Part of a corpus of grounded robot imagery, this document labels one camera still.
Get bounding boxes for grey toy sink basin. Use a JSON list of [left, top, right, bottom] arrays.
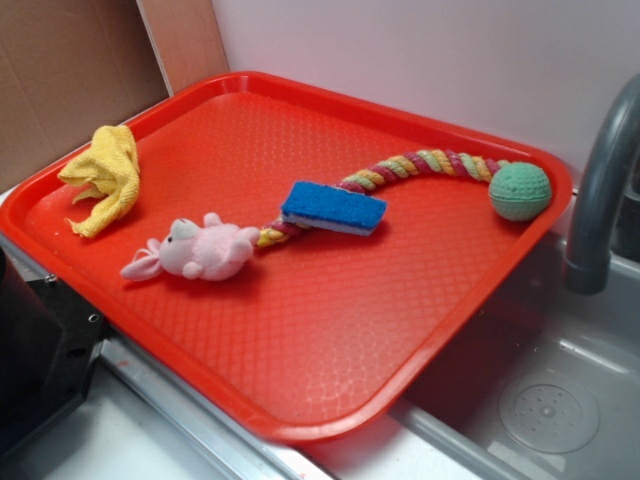
[[308, 239, 639, 479]]

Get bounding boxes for blue sponge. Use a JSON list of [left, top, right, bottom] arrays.
[[281, 181, 387, 236]]

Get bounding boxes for pink plush bunny toy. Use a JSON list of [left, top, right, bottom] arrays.
[[121, 213, 260, 281]]

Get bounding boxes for yellow cloth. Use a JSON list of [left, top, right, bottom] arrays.
[[58, 125, 141, 238]]

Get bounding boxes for multicolour rope with green ball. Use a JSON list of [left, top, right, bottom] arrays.
[[255, 148, 553, 250]]

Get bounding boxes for grey faucet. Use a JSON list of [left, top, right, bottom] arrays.
[[562, 76, 639, 295]]

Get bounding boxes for brown cardboard panel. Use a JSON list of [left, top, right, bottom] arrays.
[[1, 1, 229, 191]]

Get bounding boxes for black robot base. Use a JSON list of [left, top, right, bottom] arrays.
[[1, 253, 105, 459]]

